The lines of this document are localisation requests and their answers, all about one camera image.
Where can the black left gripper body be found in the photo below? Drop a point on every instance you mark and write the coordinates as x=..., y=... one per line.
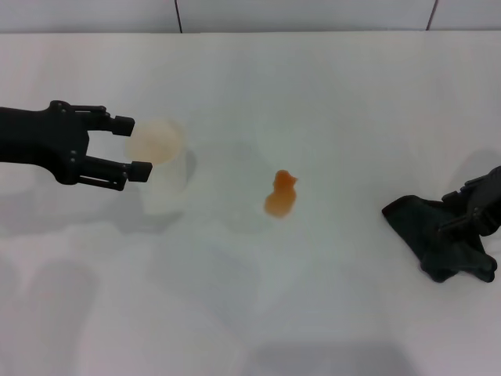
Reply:
x=43, y=139

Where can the white paper cup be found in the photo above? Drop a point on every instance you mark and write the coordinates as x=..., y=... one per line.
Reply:
x=160, y=145

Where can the brown water stain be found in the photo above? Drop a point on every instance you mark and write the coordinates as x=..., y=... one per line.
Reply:
x=281, y=196

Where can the dark blue rag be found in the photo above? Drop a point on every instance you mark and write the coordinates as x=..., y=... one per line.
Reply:
x=419, y=223

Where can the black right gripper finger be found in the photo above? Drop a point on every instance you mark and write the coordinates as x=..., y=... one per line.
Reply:
x=463, y=192
x=460, y=224

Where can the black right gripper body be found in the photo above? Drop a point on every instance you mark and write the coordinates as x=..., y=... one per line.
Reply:
x=491, y=203

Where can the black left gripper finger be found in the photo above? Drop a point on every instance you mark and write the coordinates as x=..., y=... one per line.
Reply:
x=124, y=126
x=141, y=171

